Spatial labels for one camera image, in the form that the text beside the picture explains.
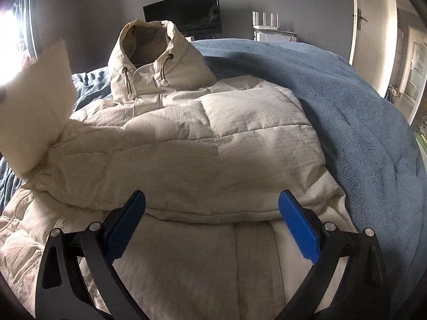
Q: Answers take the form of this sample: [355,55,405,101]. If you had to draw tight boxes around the black monitor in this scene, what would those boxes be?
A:
[143,0,222,39]

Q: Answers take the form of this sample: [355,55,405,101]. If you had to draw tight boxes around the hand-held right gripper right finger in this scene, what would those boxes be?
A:
[278,189,391,320]

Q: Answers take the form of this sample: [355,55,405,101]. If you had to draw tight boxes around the white door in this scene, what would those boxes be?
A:
[349,0,406,97]

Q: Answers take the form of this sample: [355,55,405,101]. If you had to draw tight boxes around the metal door handle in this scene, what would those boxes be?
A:
[354,8,368,29]

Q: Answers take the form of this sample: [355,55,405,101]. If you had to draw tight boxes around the white router with antennas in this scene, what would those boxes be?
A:
[252,11,297,37]

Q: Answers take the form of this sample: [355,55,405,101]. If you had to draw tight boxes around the white pillow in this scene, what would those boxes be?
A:
[0,20,359,320]

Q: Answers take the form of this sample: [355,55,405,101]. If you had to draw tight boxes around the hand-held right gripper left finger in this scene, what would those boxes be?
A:
[35,190,151,320]

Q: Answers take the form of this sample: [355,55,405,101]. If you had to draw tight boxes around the blue fleece blanket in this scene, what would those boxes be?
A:
[0,38,427,320]

